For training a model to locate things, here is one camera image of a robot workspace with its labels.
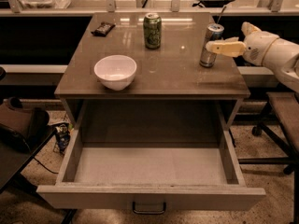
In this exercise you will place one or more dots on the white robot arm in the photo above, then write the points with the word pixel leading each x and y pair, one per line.
pixel 282 58

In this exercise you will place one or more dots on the silver blue redbull can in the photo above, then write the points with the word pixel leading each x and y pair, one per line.
pixel 214 33

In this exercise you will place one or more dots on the dark snack bar wrapper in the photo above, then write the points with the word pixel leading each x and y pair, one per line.
pixel 103 29

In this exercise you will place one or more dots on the black drawer handle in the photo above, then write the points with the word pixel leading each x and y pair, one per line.
pixel 149 209

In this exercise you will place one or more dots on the crumpled snack bag on floor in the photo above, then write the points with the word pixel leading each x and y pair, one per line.
pixel 62 136

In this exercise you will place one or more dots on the green soda can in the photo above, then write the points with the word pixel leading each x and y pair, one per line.
pixel 152 27

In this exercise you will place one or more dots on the open top drawer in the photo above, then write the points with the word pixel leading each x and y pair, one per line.
pixel 185 178

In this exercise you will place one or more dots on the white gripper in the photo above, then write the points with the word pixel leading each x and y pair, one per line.
pixel 256 48

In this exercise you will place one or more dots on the dark chair with bag left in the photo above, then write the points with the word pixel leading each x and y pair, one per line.
pixel 23 133

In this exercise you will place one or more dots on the grey drawer cabinet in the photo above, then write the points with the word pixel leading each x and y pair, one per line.
pixel 173 101

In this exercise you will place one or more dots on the white bowl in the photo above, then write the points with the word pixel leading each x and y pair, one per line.
pixel 115 72

